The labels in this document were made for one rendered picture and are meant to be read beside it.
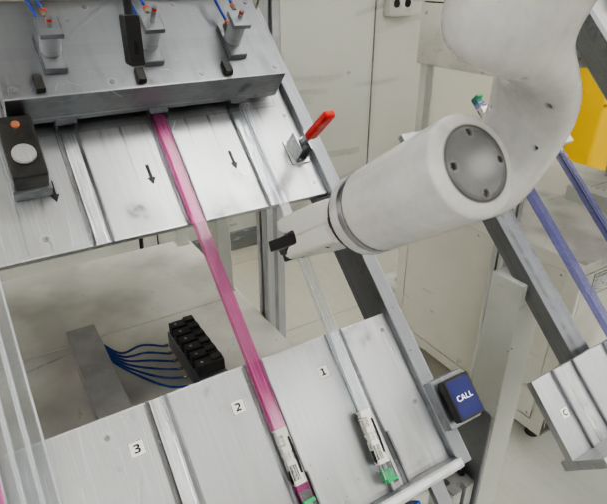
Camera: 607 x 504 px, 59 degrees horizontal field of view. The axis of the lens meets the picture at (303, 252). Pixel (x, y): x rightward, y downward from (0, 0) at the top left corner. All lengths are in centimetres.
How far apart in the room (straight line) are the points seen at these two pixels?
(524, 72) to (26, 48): 52
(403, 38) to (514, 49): 266
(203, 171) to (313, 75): 204
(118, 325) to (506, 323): 72
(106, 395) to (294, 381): 36
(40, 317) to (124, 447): 67
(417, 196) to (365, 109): 253
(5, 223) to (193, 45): 31
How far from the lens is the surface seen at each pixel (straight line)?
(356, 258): 72
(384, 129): 305
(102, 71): 69
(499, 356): 97
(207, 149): 72
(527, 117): 48
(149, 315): 115
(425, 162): 41
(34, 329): 119
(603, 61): 136
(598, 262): 150
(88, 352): 100
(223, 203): 69
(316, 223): 54
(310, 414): 64
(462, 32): 38
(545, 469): 177
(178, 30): 75
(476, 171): 42
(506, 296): 91
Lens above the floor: 124
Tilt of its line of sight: 27 degrees down
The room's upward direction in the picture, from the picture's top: straight up
